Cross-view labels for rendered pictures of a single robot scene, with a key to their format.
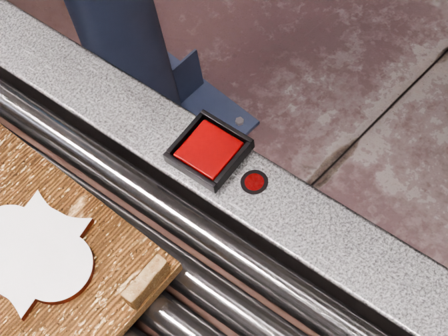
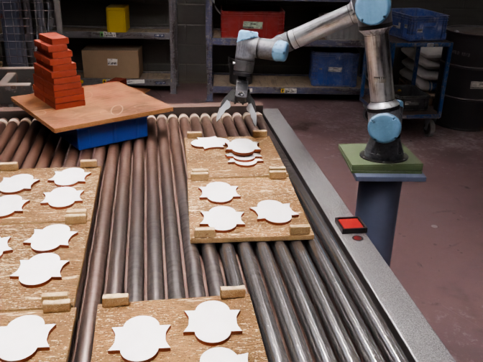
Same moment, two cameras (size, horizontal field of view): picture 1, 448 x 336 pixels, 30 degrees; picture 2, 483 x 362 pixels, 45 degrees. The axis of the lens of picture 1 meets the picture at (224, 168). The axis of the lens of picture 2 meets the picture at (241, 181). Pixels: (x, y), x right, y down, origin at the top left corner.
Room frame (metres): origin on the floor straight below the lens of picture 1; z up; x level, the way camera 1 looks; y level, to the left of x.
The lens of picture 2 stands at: (-0.96, -0.53, 1.74)
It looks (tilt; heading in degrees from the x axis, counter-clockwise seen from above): 24 degrees down; 33
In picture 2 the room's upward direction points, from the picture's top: 1 degrees clockwise
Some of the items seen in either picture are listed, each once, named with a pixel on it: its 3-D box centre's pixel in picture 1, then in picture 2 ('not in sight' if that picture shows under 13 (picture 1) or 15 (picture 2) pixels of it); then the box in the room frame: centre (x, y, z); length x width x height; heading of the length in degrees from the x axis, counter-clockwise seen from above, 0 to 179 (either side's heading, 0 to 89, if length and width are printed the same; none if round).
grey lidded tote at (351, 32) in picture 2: not in sight; (343, 26); (4.91, 1.99, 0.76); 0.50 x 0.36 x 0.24; 131
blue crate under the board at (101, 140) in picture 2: not in sight; (98, 121); (0.65, 1.20, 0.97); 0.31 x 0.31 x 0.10; 70
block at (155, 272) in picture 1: (146, 282); (299, 229); (0.35, 0.10, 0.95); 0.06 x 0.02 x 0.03; 129
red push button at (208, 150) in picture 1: (209, 151); (351, 225); (0.50, 0.01, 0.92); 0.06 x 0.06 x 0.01; 42
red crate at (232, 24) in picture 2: not in sight; (251, 21); (4.37, 2.80, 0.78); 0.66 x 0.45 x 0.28; 125
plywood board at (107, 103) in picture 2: not in sight; (90, 103); (0.67, 1.27, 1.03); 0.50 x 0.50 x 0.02; 70
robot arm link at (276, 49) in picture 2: not in sight; (273, 49); (0.94, 0.55, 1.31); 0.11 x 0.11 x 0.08; 17
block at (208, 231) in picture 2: not in sight; (205, 232); (0.18, 0.31, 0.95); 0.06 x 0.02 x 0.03; 129
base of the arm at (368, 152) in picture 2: not in sight; (384, 144); (1.16, 0.16, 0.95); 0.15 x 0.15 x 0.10
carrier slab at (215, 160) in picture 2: not in sight; (232, 156); (0.74, 0.60, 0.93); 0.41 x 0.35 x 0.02; 40
